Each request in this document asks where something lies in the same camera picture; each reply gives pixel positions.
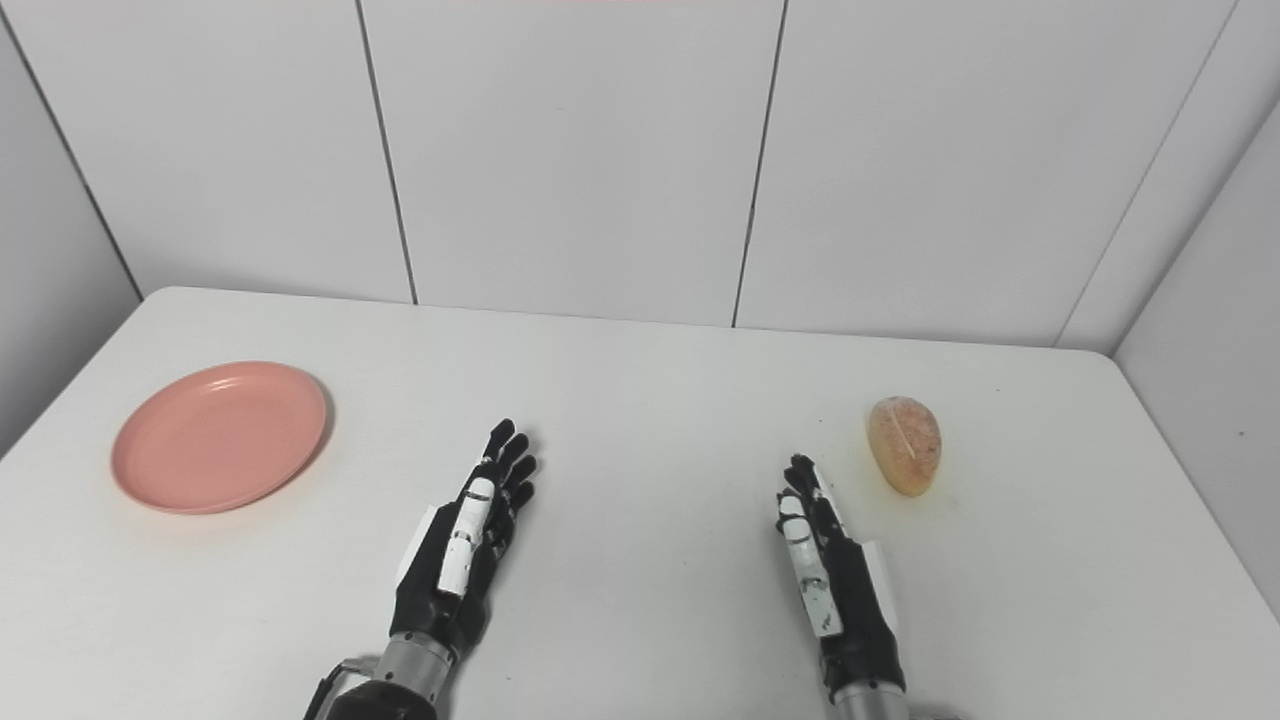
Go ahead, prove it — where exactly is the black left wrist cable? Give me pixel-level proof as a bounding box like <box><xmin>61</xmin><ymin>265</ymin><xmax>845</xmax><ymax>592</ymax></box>
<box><xmin>303</xmin><ymin>658</ymin><xmax>376</xmax><ymax>720</ymax></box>

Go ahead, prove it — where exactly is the oval bread loaf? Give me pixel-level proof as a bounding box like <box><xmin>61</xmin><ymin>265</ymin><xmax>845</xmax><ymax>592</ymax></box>
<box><xmin>866</xmin><ymin>396</ymin><xmax>943</xmax><ymax>497</ymax></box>

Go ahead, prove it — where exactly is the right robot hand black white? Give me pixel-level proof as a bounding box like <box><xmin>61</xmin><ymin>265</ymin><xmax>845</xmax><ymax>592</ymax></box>
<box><xmin>775</xmin><ymin>454</ymin><xmax>907</xmax><ymax>698</ymax></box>

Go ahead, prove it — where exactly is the pink round plate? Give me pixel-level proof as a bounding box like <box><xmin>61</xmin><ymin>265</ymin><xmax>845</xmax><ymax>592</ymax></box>
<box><xmin>110</xmin><ymin>361</ymin><xmax>329</xmax><ymax>516</ymax></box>

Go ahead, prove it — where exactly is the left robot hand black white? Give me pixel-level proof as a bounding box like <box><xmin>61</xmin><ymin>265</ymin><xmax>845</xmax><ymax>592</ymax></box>
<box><xmin>389</xmin><ymin>419</ymin><xmax>538</xmax><ymax>663</ymax></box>

